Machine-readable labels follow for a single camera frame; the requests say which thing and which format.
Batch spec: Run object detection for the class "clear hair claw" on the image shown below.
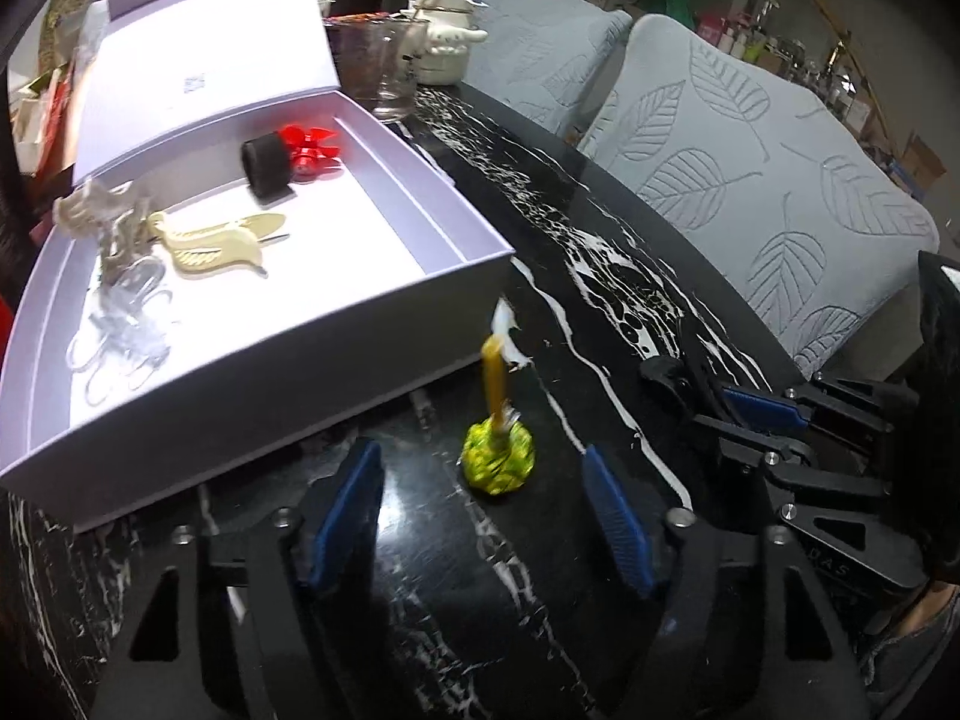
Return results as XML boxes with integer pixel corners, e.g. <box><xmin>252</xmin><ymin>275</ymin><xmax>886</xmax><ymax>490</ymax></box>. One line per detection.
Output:
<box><xmin>67</xmin><ymin>255</ymin><xmax>178</xmax><ymax>407</ymax></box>

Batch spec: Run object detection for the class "black hair tie roll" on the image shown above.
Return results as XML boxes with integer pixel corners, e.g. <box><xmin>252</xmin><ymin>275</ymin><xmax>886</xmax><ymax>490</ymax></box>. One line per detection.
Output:
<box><xmin>239</xmin><ymin>130</ymin><xmax>293</xmax><ymax>206</ymax></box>

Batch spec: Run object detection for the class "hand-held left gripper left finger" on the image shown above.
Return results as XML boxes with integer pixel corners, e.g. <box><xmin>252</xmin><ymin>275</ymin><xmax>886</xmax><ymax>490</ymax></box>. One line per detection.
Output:
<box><xmin>94</xmin><ymin>439</ymin><xmax>385</xmax><ymax>720</ymax></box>

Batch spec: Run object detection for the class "red bow hair clip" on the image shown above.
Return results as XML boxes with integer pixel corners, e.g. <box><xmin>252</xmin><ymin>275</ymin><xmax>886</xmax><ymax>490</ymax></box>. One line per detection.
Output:
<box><xmin>281</xmin><ymin>123</ymin><xmax>345</xmax><ymax>182</ymax></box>

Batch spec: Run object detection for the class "yellow hair stick green ornament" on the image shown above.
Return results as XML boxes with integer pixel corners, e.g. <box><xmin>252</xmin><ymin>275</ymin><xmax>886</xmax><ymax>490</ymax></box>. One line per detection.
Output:
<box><xmin>458</xmin><ymin>299</ymin><xmax>538</xmax><ymax>498</ymax></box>

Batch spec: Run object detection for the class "lavender gift box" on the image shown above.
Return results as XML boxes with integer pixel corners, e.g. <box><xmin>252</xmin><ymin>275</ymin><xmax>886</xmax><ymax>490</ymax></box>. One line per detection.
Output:
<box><xmin>0</xmin><ymin>0</ymin><xmax>515</xmax><ymax>535</ymax></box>

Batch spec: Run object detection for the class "person's right forearm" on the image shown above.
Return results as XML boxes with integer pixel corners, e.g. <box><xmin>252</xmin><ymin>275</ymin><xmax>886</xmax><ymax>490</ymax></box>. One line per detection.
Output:
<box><xmin>861</xmin><ymin>583</ymin><xmax>960</xmax><ymax>720</ymax></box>

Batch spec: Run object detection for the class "pearl wavy hair claw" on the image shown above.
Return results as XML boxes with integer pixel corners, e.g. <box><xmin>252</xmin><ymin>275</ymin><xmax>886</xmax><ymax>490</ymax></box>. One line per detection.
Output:
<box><xmin>55</xmin><ymin>178</ymin><xmax>152</xmax><ymax>256</ymax></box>

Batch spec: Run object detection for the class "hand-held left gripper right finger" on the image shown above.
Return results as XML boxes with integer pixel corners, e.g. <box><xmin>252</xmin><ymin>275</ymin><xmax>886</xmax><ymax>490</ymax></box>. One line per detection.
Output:
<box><xmin>581</xmin><ymin>444</ymin><xmax>863</xmax><ymax>720</ymax></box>

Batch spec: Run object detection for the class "row of cosmetic bottles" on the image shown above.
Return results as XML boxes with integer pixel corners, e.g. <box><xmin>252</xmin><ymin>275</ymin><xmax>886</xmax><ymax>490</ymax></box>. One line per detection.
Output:
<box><xmin>701</xmin><ymin>11</ymin><xmax>863</xmax><ymax>128</ymax></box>

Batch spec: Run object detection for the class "cream banana hair clip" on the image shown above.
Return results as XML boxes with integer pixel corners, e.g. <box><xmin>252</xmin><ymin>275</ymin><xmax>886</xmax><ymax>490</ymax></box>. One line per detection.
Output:
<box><xmin>145</xmin><ymin>209</ymin><xmax>290</xmax><ymax>280</ymax></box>

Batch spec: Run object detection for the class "glass measuring cup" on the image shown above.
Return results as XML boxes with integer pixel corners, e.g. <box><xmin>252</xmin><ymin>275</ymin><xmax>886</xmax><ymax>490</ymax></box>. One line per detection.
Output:
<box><xmin>323</xmin><ymin>14</ymin><xmax>422</xmax><ymax>125</ymax></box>

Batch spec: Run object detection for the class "cardboard box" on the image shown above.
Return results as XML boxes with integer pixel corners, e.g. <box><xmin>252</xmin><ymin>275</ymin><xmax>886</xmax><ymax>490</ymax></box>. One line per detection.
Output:
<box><xmin>898</xmin><ymin>133</ymin><xmax>947</xmax><ymax>190</ymax></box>

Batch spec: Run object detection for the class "white teapot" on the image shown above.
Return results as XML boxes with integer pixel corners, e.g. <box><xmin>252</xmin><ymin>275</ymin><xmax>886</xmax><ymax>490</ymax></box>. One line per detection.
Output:
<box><xmin>408</xmin><ymin>0</ymin><xmax>489</xmax><ymax>86</ymax></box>

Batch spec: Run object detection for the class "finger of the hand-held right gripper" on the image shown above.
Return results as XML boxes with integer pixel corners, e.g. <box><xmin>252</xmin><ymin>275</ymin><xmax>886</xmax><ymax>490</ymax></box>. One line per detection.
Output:
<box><xmin>720</xmin><ymin>441</ymin><xmax>905</xmax><ymax>502</ymax></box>
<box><xmin>694</xmin><ymin>375</ymin><xmax>920</xmax><ymax>451</ymax></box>

